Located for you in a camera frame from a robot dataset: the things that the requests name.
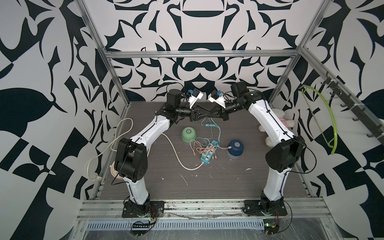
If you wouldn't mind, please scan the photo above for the pink charger plug cube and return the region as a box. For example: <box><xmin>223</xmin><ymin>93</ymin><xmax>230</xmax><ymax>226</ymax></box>
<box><xmin>203</xmin><ymin>144</ymin><xmax>215</xmax><ymax>153</ymax></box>

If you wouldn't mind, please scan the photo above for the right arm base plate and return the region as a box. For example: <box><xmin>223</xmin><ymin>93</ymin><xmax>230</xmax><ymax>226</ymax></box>
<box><xmin>243</xmin><ymin>199</ymin><xmax>288</xmax><ymax>217</ymax></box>

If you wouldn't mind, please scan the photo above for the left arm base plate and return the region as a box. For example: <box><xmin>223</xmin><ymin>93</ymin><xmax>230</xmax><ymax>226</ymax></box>
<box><xmin>122</xmin><ymin>200</ymin><xmax>165</xmax><ymax>218</ymax></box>

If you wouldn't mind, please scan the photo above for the white teddy bear pink shirt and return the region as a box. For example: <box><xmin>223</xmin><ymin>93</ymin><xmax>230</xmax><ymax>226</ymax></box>
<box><xmin>259</xmin><ymin>108</ymin><xmax>295</xmax><ymax>148</ymax></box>

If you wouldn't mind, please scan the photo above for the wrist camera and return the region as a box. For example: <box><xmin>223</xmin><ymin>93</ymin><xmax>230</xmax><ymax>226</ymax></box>
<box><xmin>188</xmin><ymin>89</ymin><xmax>204</xmax><ymax>109</ymax></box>
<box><xmin>208</xmin><ymin>90</ymin><xmax>226</xmax><ymax>108</ymax></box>

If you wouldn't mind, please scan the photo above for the teal power strip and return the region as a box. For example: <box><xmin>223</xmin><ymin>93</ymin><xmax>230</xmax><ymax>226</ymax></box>
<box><xmin>201</xmin><ymin>140</ymin><xmax>219</xmax><ymax>165</ymax></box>

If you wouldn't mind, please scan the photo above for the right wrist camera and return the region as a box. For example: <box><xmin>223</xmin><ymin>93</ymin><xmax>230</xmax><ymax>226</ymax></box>
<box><xmin>208</xmin><ymin>90</ymin><xmax>226</xmax><ymax>108</ymax></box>

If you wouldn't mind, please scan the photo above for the pink round clock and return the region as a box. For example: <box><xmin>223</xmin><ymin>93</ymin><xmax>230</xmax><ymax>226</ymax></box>
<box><xmin>110</xmin><ymin>162</ymin><xmax>119</xmax><ymax>177</ymax></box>

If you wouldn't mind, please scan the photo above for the pink multi-head charging cable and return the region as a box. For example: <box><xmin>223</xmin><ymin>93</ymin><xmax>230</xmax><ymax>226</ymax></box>
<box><xmin>189</xmin><ymin>139</ymin><xmax>232</xmax><ymax>160</ymax></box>

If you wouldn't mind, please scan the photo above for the light green meat grinder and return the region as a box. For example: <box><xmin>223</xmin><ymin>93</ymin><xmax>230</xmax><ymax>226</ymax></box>
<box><xmin>182</xmin><ymin>127</ymin><xmax>197</xmax><ymax>144</ymax></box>

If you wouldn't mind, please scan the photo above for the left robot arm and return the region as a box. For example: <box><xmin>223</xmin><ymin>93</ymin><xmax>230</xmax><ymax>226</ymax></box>
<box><xmin>114</xmin><ymin>89</ymin><xmax>204</xmax><ymax>212</ymax></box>

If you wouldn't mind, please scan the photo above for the black wall hook rail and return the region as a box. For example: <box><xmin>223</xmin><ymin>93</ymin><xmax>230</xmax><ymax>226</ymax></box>
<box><xmin>322</xmin><ymin>72</ymin><xmax>384</xmax><ymax>145</ymax></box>

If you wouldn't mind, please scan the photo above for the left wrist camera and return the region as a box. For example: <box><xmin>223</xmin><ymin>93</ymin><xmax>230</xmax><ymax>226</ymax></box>
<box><xmin>188</xmin><ymin>89</ymin><xmax>204</xmax><ymax>109</ymax></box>

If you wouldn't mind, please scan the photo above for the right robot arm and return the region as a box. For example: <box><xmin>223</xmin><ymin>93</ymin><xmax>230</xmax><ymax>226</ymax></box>
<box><xmin>208</xmin><ymin>82</ymin><xmax>305</xmax><ymax>203</ymax></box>

